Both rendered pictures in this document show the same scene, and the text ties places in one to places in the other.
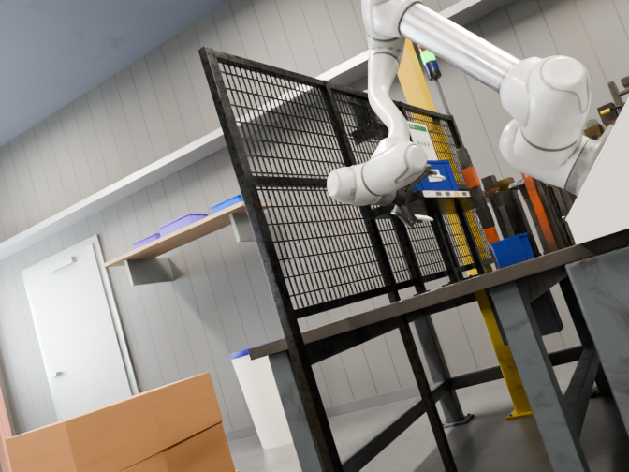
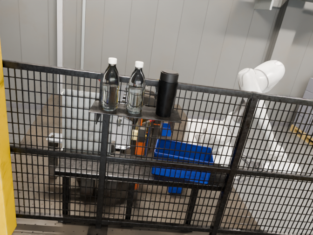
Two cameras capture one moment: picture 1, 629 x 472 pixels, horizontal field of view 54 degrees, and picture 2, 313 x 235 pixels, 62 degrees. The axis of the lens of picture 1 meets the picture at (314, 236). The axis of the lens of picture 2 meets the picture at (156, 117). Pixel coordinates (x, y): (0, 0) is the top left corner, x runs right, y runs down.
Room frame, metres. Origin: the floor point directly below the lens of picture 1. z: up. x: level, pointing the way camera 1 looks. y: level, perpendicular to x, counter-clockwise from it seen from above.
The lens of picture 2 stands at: (3.22, 0.41, 1.82)
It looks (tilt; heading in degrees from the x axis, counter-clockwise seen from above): 23 degrees down; 231
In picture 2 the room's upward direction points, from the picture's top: 9 degrees clockwise
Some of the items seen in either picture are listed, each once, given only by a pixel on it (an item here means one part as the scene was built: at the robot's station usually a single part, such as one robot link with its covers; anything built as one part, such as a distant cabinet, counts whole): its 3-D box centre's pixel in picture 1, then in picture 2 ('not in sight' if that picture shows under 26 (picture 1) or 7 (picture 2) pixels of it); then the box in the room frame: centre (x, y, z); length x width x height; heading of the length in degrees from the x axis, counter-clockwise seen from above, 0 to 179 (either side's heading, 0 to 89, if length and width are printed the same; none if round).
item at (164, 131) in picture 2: not in sight; (166, 129); (1.68, -1.33, 0.75); 0.11 x 0.10 x 0.09; 57
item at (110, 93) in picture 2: not in sight; (111, 84); (2.77, -0.47, 1.53); 0.07 x 0.07 x 0.20
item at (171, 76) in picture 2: (359, 110); (166, 93); (2.59, -0.35, 1.52); 0.07 x 0.07 x 0.18
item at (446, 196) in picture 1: (443, 203); (145, 169); (2.49, -0.53, 1.01); 0.90 x 0.22 x 0.03; 147
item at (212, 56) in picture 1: (425, 272); (158, 221); (2.47, -0.37, 0.77); 1.97 x 0.14 x 1.55; 147
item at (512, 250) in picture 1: (512, 250); (175, 183); (2.14, -0.63, 0.75); 0.11 x 0.10 x 0.09; 57
